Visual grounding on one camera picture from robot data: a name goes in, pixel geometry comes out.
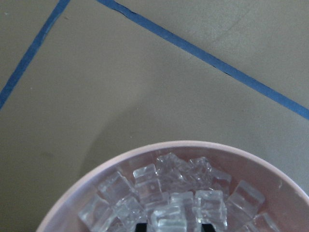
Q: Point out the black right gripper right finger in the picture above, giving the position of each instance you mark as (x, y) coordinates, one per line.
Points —
(207, 228)

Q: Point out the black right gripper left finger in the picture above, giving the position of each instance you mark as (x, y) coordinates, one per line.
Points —
(141, 227)

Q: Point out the clear ice cubes pile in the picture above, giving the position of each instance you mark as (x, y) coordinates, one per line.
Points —
(174, 195)

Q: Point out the pink bowl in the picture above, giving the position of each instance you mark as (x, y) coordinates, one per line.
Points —
(286, 202)

